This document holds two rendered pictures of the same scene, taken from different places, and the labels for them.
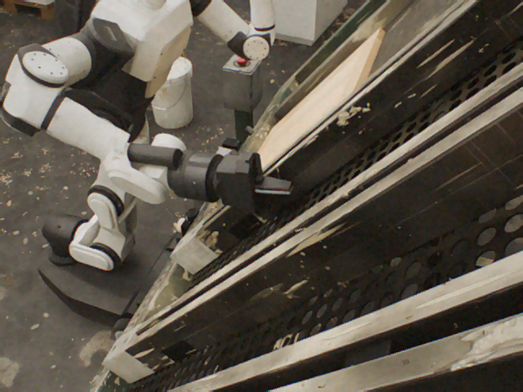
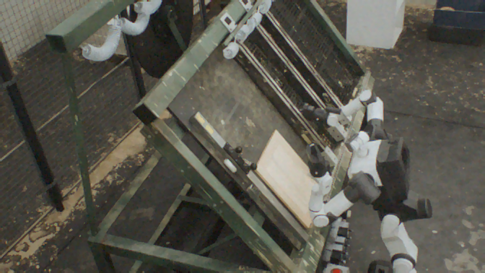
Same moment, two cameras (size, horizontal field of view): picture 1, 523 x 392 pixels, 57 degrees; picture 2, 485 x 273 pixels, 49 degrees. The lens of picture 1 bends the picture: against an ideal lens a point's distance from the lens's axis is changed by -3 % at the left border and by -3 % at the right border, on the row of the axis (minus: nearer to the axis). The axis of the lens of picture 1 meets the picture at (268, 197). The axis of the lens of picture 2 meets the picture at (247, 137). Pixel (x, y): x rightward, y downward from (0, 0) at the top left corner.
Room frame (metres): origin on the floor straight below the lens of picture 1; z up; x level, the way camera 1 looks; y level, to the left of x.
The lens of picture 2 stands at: (3.43, -0.18, 3.16)
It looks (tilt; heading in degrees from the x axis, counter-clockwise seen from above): 37 degrees down; 184
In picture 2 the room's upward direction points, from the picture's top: 6 degrees counter-clockwise
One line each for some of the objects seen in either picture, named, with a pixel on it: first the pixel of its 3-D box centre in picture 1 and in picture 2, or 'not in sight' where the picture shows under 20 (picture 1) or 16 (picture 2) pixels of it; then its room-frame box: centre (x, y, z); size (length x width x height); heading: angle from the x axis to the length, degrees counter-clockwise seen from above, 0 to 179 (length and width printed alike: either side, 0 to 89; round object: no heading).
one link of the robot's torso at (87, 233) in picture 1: (103, 242); not in sight; (1.36, 0.69, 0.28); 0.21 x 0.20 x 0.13; 71
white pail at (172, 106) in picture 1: (170, 85); not in sight; (2.69, 0.61, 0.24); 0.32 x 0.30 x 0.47; 155
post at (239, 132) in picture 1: (246, 176); not in sight; (1.67, 0.10, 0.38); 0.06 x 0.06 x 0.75; 70
